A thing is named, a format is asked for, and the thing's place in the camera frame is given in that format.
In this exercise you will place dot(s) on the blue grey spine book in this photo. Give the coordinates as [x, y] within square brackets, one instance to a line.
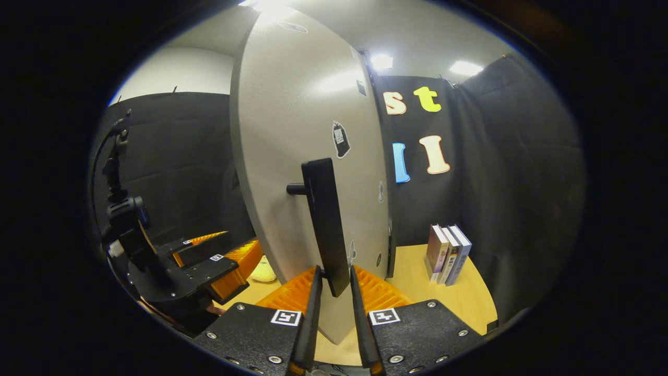
[462, 256]

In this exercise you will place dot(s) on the ceiling light above backdrop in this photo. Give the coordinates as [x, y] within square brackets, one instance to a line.
[381, 61]

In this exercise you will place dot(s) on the small ceiling light panel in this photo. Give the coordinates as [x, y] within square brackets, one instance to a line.
[466, 68]

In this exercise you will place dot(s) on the pink spine book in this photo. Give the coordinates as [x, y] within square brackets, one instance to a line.
[436, 253]

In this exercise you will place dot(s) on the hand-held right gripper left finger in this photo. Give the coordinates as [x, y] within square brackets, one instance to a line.
[312, 324]

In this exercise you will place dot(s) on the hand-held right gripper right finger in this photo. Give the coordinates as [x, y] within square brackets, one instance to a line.
[359, 324]

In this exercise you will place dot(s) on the large ceiling light panel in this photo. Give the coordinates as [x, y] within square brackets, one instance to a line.
[266, 4]

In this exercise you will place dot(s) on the black backdrop cloth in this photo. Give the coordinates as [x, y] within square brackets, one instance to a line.
[511, 183]

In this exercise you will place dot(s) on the white spine book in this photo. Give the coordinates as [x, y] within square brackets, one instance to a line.
[451, 258]

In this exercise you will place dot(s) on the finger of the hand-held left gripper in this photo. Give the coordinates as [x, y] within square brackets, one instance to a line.
[214, 269]
[203, 250]

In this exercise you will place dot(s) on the grey cabinet door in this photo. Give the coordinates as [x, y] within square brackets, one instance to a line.
[282, 130]

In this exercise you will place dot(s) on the yellow plush toy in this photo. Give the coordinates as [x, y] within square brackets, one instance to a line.
[263, 271]

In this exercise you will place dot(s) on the dark grey cabinet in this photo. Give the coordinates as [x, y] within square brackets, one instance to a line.
[390, 256]

